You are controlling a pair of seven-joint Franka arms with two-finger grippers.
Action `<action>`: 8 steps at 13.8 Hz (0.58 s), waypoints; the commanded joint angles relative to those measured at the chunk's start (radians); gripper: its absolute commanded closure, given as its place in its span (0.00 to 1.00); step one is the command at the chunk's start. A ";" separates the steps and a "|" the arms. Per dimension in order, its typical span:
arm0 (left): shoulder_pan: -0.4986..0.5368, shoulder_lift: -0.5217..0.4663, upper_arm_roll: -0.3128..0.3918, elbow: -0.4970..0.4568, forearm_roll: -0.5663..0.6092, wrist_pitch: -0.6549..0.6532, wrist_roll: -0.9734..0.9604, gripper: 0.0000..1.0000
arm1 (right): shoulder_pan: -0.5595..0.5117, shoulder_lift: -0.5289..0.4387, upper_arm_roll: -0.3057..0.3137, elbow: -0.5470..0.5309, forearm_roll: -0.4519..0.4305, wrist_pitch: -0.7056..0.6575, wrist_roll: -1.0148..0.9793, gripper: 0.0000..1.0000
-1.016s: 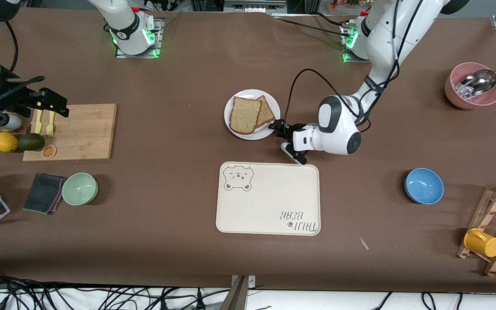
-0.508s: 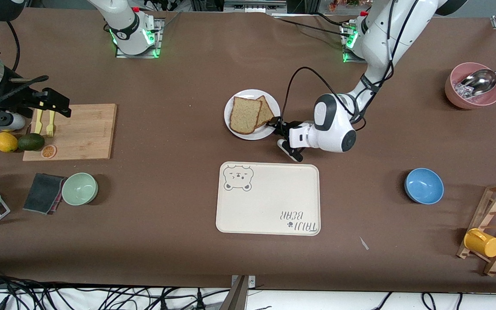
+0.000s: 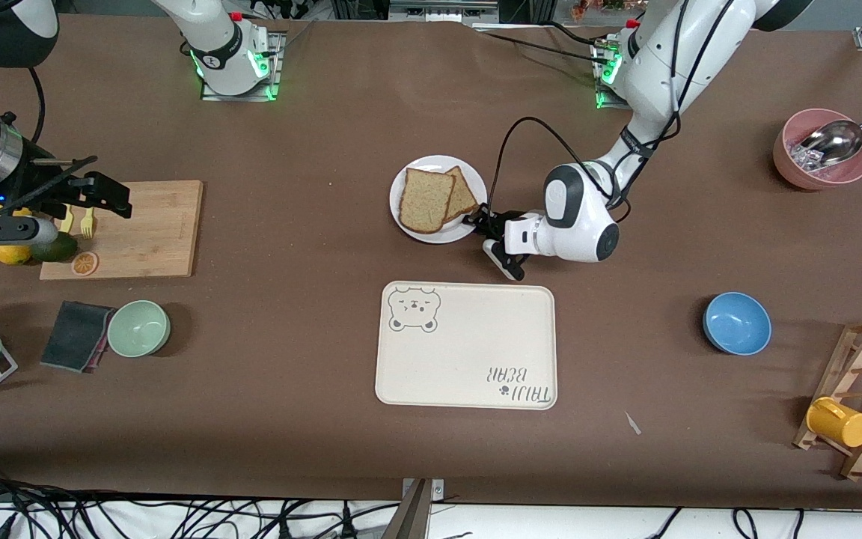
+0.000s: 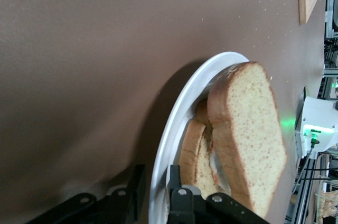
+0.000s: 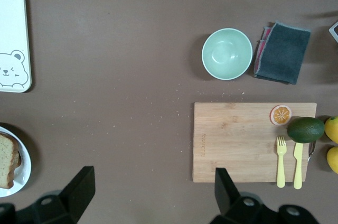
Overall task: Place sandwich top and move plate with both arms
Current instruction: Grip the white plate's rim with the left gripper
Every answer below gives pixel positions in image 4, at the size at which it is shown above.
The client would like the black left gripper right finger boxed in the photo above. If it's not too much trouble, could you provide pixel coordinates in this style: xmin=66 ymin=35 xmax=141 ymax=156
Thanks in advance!
xmin=168 ymin=164 xmax=204 ymax=224

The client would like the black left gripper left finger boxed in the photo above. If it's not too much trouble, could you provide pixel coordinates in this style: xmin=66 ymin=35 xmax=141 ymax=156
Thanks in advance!
xmin=100 ymin=164 xmax=147 ymax=224

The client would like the white round plate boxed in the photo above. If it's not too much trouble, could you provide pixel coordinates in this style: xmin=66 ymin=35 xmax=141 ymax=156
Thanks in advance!
xmin=147 ymin=51 xmax=250 ymax=224

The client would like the bread slice sandwich lid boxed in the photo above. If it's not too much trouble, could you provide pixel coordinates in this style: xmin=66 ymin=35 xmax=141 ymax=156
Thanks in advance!
xmin=207 ymin=61 xmax=288 ymax=219

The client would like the fried egg toy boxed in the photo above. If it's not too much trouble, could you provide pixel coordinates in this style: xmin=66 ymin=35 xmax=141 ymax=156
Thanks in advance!
xmin=208 ymin=139 xmax=230 ymax=190

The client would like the aluminium extrusion frame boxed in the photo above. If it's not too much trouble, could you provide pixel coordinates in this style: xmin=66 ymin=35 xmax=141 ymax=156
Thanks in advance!
xmin=324 ymin=0 xmax=338 ymax=77

